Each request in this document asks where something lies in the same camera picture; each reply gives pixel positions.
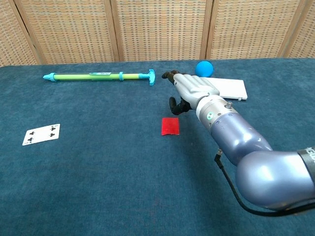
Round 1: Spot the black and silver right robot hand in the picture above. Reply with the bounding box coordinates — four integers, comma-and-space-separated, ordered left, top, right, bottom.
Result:
161, 69, 221, 116

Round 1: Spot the green and cyan water squirter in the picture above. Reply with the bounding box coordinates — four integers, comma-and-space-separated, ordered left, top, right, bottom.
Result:
42, 69, 156, 87

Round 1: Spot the woven bamboo folding screen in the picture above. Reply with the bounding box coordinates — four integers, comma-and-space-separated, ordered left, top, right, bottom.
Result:
0, 0, 315, 66

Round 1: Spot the four of clubs playing card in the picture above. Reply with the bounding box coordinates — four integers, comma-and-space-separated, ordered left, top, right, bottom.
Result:
22, 123, 61, 147

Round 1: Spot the white flat plastic box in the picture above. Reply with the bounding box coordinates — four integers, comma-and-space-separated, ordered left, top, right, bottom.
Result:
200, 77, 248, 101

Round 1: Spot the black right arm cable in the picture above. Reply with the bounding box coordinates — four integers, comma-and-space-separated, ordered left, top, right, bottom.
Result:
214, 148, 315, 217

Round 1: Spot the blue carpet table cover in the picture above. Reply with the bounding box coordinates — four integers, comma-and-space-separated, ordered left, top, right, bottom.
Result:
0, 58, 315, 236

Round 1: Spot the blue ball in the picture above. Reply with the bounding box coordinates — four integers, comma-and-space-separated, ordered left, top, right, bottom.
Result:
195, 60, 215, 78

